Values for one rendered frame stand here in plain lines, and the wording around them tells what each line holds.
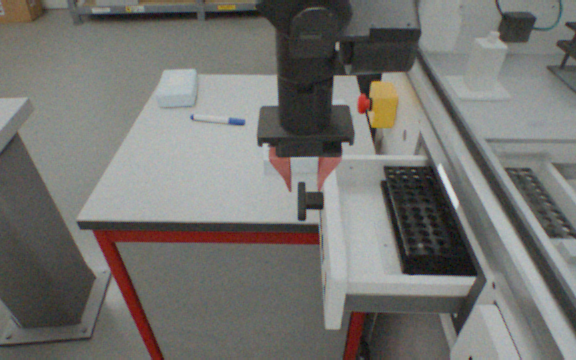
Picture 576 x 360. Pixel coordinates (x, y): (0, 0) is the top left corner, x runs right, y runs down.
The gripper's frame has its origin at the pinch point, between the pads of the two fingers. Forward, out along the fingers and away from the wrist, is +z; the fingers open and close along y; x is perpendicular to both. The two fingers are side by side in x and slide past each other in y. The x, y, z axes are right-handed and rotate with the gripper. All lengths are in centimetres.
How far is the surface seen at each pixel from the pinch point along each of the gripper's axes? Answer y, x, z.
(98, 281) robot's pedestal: -77, 53, 93
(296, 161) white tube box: -1.0, 27.1, 17.0
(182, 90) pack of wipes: -30, 56, 15
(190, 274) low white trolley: -24.1, 14.4, 37.6
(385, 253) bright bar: 11.2, -1.6, 11.5
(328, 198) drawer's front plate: 3.2, 0.8, 3.3
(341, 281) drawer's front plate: 3.7, -11.6, 3.9
